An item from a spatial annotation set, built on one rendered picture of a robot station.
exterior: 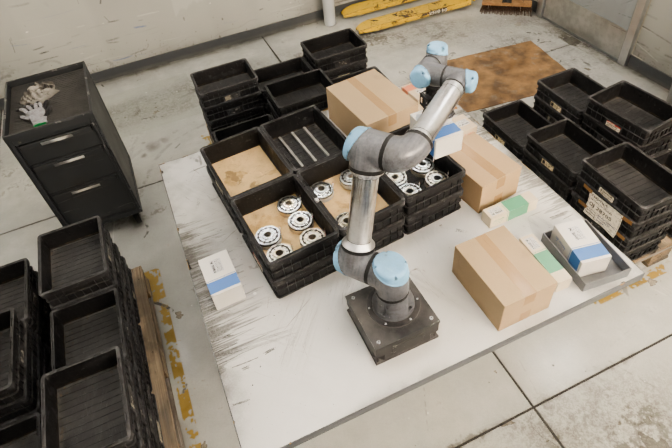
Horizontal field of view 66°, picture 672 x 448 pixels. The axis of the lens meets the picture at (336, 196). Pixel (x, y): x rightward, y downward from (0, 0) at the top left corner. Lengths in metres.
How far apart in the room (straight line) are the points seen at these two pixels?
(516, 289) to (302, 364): 0.79
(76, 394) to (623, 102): 3.19
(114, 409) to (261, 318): 0.67
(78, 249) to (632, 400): 2.71
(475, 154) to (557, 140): 1.02
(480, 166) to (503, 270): 0.55
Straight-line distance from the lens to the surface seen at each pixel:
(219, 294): 2.04
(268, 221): 2.16
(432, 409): 2.59
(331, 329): 1.97
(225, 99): 3.54
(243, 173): 2.41
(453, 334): 1.96
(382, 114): 2.52
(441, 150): 2.04
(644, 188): 2.98
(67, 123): 3.07
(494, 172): 2.30
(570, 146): 3.29
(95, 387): 2.39
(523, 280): 1.94
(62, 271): 2.84
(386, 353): 1.86
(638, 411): 2.81
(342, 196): 2.21
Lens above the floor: 2.39
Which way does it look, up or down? 45 degrees down
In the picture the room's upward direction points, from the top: 7 degrees counter-clockwise
